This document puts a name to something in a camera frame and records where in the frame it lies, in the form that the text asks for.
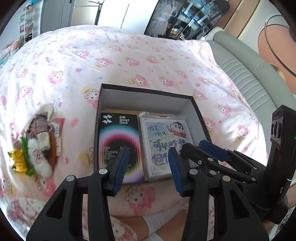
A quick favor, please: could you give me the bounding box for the hand cream tube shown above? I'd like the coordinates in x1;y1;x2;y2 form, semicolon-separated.
32;112;50;152

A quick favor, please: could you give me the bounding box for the glass display cabinet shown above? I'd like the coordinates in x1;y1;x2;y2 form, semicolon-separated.
144;0;230;40

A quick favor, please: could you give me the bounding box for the white fluffy plush toy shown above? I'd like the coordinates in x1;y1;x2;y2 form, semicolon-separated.
27;138;53;179

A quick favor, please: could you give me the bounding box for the grey door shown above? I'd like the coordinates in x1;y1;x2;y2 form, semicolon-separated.
40;0;75;34

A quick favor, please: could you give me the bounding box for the black Smart Devil box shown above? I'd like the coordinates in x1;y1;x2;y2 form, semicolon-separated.
98;113;144;184

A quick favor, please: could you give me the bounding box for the yellow snack packet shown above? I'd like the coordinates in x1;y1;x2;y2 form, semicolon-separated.
8;149;28;173

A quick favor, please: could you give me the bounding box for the brown wooden comb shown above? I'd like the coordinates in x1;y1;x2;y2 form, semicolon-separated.
47;131;56;170

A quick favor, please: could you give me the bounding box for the green snack packet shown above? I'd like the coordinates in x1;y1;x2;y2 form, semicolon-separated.
21;137;35;177

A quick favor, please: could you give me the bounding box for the yellow glass screen protector box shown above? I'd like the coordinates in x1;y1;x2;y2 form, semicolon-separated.
102;109;141;115

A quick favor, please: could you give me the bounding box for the person's leg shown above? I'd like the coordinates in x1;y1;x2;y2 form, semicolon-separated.
111;206;187;240

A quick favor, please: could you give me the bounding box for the cartoon diamond painting kit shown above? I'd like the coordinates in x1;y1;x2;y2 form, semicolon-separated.
139;112;193;182

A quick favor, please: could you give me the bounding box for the white refrigerator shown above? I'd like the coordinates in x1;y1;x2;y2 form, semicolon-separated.
98;0;159;34

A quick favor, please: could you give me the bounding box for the black cardboard storage box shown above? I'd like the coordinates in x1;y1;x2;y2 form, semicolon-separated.
94;84;211;184

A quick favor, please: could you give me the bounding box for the white wire shelf rack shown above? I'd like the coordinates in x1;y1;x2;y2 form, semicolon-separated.
18;4;35;47

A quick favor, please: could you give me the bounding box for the grey padded headboard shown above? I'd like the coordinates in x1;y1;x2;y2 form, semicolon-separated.
206;27;296;121

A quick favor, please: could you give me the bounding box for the pink cartoon blanket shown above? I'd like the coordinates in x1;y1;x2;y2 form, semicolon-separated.
1;25;267;238

